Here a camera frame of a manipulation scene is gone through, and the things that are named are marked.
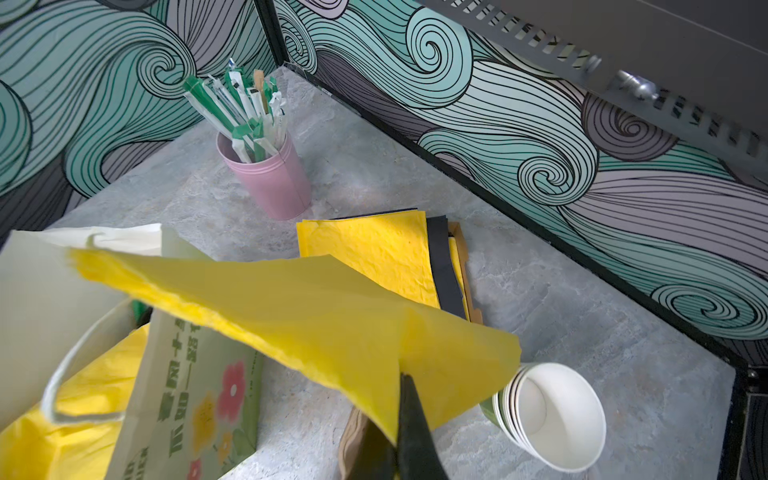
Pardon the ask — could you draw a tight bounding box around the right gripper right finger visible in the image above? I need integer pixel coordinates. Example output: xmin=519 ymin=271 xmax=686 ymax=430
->
xmin=397 ymin=374 xmax=448 ymax=480

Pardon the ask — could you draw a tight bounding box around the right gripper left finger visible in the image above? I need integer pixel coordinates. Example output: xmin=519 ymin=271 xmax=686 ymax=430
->
xmin=348 ymin=422 xmax=397 ymax=480

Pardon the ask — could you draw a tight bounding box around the white paper takeout bag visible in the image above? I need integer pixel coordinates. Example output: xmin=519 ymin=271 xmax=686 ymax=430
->
xmin=1 ymin=224 xmax=264 ymax=479

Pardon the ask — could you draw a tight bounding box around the brown pulp cup carrier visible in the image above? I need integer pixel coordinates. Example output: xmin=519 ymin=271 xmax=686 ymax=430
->
xmin=338 ymin=407 xmax=370 ymax=479

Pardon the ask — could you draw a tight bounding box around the stack of green paper cups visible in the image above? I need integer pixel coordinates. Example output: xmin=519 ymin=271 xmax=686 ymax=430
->
xmin=480 ymin=363 xmax=607 ymax=473

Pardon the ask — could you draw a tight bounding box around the brown cardboard napkin tray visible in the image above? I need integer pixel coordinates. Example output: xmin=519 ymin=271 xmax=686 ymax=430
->
xmin=448 ymin=221 xmax=484 ymax=325

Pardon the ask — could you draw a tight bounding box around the yellow napkin stack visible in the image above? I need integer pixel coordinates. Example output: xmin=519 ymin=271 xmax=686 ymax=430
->
xmin=297 ymin=209 xmax=468 ymax=321

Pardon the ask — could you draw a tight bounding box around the pink cup of stirrers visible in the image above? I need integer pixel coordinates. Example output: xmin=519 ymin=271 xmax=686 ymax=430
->
xmin=183 ymin=61 xmax=312 ymax=220

